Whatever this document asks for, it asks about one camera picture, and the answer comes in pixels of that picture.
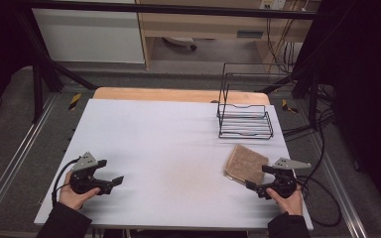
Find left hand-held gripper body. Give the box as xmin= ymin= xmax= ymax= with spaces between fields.
xmin=68 ymin=151 xmax=109 ymax=195

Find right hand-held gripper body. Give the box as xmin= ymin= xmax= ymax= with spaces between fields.
xmin=257 ymin=157 xmax=313 ymax=200

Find brown cloth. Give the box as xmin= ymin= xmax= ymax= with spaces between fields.
xmin=223 ymin=143 xmax=270 ymax=186

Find person's left hand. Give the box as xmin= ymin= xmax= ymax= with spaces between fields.
xmin=58 ymin=170 xmax=102 ymax=212

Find person's right hand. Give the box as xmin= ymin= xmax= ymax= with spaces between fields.
xmin=265 ymin=183 xmax=305 ymax=217

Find wooden table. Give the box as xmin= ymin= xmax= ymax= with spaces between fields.
xmin=92 ymin=86 xmax=271 ymax=106

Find black curtain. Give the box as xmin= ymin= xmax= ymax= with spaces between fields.
xmin=292 ymin=0 xmax=381 ymax=226

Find white cabinet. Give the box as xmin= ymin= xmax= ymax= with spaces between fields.
xmin=31 ymin=0 xmax=146 ymax=64

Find white chair base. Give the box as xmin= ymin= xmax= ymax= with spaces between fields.
xmin=162 ymin=36 xmax=198 ymax=52

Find light wooden desk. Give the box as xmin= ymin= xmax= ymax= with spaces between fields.
xmin=135 ymin=0 xmax=321 ymax=70

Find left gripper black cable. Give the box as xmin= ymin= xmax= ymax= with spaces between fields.
xmin=51 ymin=157 xmax=81 ymax=208

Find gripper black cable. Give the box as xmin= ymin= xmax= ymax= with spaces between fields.
xmin=51 ymin=157 xmax=81 ymax=208
xmin=282 ymin=108 xmax=343 ymax=229

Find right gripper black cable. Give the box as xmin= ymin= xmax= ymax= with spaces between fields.
xmin=282 ymin=108 xmax=343 ymax=229

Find black wire rack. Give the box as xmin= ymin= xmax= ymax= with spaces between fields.
xmin=215 ymin=61 xmax=291 ymax=140

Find aluminium rail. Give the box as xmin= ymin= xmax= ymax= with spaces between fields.
xmin=0 ymin=92 xmax=60 ymax=226
xmin=306 ymin=132 xmax=368 ymax=238

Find hanging black cables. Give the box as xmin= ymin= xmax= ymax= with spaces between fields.
xmin=265 ymin=0 xmax=309 ymax=74

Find wall power socket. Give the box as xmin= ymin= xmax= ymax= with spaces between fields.
xmin=259 ymin=0 xmax=287 ymax=11

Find black metal frame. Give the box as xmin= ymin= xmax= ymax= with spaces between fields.
xmin=13 ymin=0 xmax=331 ymax=125

